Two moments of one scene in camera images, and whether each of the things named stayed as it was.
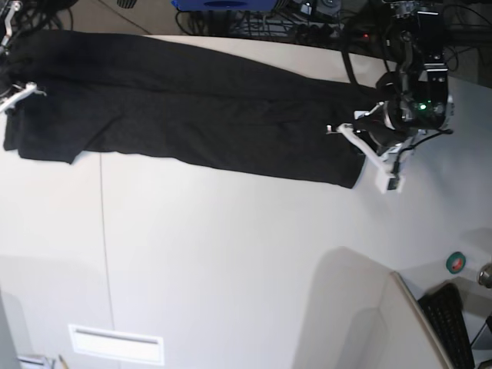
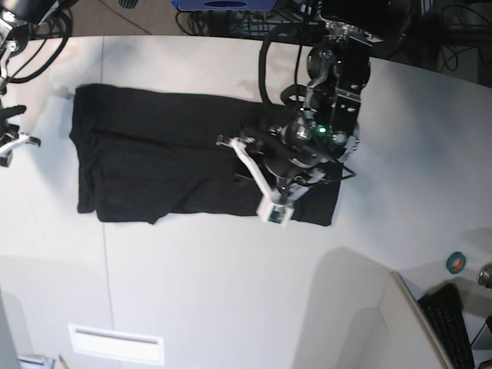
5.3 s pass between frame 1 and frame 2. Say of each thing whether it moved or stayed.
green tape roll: stayed
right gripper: moved
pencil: stayed
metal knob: stayed
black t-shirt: moved
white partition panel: stayed
